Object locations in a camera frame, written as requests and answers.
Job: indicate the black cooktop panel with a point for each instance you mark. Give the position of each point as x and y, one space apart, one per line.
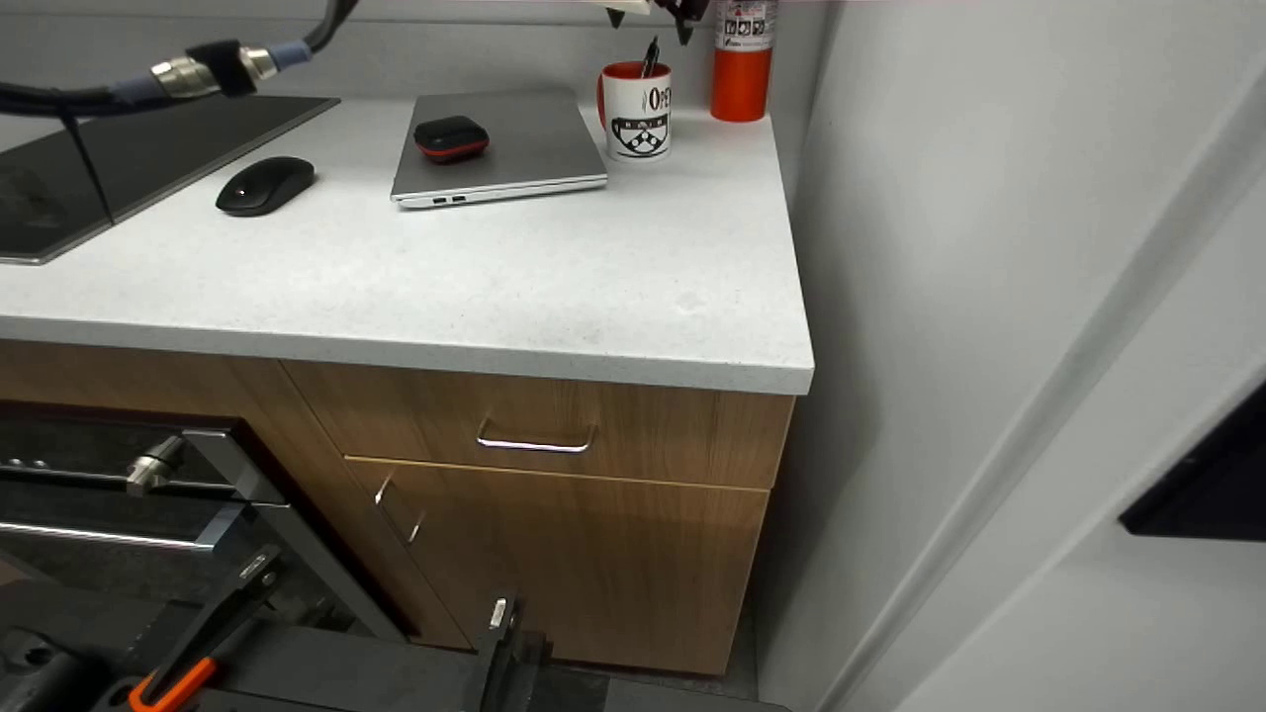
65 187

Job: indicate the silver closed laptop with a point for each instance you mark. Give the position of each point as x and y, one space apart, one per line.
536 143

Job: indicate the white mug with orange interior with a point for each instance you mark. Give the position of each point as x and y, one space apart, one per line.
633 103

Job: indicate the wooden cabinet door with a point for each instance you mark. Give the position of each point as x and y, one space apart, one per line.
615 571

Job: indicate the orange and white bottle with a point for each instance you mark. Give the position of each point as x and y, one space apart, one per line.
741 60

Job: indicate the wooden drawer front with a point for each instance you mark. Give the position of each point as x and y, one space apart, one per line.
636 434

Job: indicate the black computer mouse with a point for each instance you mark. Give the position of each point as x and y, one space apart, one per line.
267 187

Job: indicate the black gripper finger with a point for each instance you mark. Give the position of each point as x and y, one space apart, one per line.
684 16

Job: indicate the black pen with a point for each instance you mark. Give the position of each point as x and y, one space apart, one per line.
650 58

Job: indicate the silver drawer handle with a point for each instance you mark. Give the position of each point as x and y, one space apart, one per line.
489 435

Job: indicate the black and red small case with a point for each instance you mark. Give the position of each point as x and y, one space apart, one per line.
447 138

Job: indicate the orange handled clamp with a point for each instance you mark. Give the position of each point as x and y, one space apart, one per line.
197 655

